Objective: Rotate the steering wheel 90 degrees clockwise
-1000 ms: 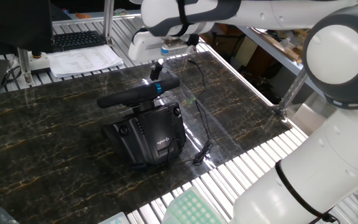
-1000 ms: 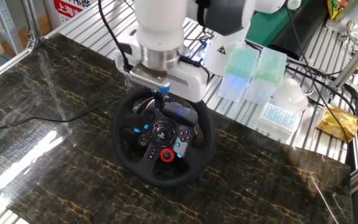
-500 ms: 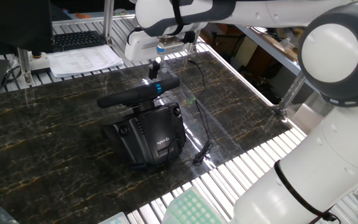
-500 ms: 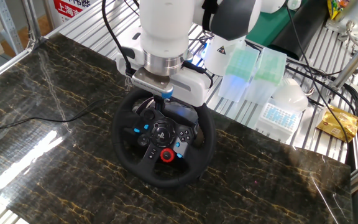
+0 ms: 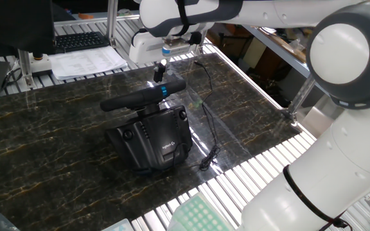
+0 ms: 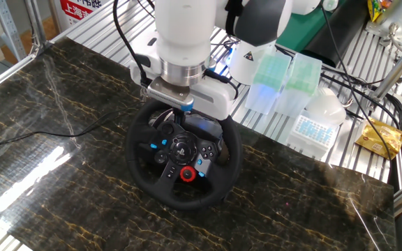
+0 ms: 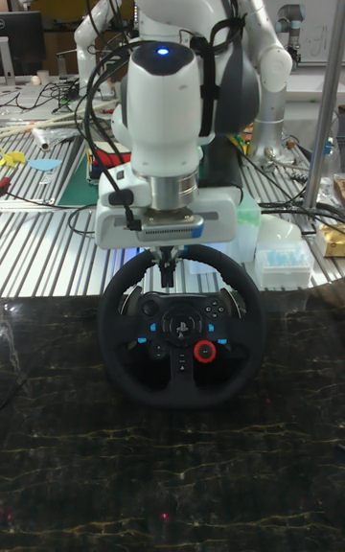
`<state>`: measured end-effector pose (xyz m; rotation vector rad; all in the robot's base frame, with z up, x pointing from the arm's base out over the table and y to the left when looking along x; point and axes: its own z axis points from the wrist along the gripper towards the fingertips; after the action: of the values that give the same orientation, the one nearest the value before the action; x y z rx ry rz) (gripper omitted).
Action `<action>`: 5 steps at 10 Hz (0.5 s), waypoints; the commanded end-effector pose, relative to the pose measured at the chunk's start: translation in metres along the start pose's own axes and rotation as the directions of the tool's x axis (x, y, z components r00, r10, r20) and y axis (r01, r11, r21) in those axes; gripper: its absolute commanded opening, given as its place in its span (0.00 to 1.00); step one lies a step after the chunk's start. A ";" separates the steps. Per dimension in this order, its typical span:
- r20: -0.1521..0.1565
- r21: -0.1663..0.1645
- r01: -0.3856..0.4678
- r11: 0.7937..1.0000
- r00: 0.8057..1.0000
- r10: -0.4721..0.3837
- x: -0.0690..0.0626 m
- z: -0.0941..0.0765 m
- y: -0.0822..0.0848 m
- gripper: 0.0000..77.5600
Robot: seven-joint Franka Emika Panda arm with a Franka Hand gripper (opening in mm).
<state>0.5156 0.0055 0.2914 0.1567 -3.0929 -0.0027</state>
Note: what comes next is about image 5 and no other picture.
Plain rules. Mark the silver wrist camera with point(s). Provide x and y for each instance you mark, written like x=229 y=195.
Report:
x=177 y=48

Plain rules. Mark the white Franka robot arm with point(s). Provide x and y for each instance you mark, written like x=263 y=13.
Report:
x=348 y=154

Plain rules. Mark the black keyboard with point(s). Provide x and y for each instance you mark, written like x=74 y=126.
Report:
x=79 y=41

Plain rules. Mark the orange small object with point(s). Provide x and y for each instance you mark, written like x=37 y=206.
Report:
x=85 y=16

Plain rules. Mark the short aluminium post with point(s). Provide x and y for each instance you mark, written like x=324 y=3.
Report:
x=25 y=67

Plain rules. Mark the grey metal shelf rack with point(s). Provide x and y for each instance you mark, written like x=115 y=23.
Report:
x=262 y=40

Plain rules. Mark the white paper stack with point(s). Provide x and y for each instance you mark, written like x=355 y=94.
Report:
x=85 y=62

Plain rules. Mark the white box black knob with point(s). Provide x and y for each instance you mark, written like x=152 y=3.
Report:
x=40 y=64

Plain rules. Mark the green pipette tip box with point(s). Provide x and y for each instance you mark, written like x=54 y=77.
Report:
x=198 y=215

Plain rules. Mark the black racing steering wheel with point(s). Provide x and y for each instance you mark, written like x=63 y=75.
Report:
x=130 y=99

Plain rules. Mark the aluminium frame post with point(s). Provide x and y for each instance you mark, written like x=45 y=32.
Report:
x=300 y=96
x=111 y=22

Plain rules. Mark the dark marble pattern sheet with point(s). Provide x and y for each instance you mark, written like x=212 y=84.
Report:
x=43 y=160

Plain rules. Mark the black monitor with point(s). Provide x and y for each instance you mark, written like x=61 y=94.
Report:
x=14 y=22

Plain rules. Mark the white pipette tip rack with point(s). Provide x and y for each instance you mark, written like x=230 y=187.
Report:
x=119 y=226

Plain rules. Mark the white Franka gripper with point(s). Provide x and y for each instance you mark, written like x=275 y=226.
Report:
x=146 y=48

